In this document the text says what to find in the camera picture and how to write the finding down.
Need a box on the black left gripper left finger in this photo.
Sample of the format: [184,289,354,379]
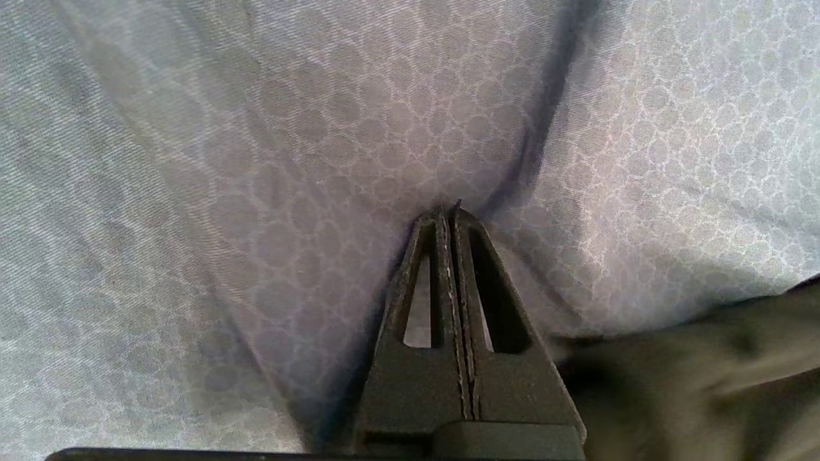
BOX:
[351,205,475,455]

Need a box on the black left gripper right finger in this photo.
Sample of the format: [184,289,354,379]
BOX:
[450,200,587,458]

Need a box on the black moon print T-shirt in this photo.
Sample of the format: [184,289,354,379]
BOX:
[551,275,820,461]

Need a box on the blue bed sheet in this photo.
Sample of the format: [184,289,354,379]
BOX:
[0,0,820,455]

